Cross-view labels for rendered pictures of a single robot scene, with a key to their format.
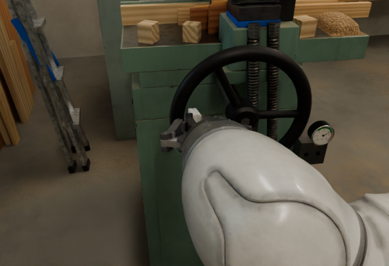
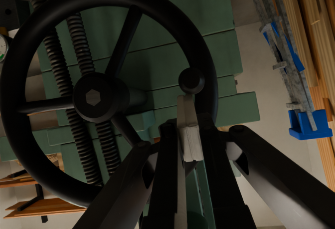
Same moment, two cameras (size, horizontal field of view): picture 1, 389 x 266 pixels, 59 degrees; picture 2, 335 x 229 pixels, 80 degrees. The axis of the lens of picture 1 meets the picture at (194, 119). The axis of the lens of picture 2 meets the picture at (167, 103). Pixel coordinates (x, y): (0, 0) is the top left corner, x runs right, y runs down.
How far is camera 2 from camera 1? 0.47 m
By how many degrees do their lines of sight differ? 32
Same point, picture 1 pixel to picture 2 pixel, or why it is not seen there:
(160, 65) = not seen: hidden behind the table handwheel
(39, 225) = not seen: outside the picture
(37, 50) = (285, 47)
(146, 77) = (227, 89)
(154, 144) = not seen: outside the picture
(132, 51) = (247, 118)
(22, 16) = (295, 73)
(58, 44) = (247, 34)
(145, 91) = (227, 70)
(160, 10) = not seen: hidden behind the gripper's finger
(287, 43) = (76, 173)
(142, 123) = (226, 25)
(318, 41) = (50, 151)
